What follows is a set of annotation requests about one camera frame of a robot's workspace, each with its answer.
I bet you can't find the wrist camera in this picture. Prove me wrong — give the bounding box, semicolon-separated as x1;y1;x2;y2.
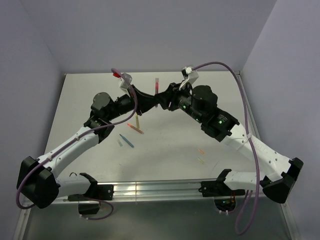
179;65;199;90
113;72;132;95

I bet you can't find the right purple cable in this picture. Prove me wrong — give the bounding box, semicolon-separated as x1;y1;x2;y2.
192;61;261;236

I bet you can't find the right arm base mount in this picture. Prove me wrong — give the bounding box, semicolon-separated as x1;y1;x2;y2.
198;169;248;215

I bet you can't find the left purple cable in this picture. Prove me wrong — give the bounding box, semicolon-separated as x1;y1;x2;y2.
16;67;139;210

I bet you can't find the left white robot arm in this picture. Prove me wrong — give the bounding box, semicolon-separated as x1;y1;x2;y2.
15;85;161;210

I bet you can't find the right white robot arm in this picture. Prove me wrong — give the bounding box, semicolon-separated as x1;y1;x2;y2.
155;83;304;204

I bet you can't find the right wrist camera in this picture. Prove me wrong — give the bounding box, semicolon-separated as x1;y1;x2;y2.
179;65;199;90

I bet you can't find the pink pen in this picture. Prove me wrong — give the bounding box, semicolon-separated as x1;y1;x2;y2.
155;78;159;108

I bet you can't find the blue pen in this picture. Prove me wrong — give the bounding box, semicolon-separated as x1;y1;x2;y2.
119;134;135;148

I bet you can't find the orange pen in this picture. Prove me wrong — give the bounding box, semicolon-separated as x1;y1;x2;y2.
127;123;144;135

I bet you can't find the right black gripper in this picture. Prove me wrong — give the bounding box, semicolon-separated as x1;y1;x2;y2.
153;80;204;124

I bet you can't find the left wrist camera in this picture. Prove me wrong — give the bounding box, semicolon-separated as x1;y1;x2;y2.
113;72;132;95

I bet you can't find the yellow pen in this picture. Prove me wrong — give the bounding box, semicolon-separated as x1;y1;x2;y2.
135;114;140;129

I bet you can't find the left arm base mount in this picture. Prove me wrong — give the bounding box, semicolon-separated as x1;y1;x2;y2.
67;184;114;221

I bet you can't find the purple cable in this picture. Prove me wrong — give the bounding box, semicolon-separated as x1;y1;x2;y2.
16;67;139;210
192;61;261;236

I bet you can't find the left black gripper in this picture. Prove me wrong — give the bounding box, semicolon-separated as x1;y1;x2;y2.
105;84;158;121

